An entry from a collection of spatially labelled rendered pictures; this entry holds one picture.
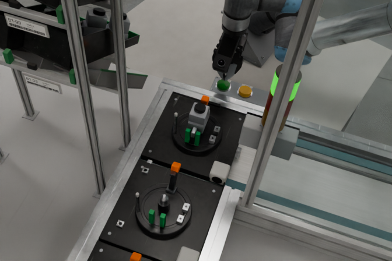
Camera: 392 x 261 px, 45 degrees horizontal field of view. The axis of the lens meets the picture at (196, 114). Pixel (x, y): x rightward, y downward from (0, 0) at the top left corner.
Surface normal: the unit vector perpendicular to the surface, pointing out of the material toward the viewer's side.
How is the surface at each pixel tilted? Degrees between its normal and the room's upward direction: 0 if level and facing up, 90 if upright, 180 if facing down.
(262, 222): 90
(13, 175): 0
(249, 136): 90
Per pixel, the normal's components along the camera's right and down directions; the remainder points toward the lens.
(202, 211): 0.07, -0.62
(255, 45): 0.65, -0.11
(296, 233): -0.33, 0.72
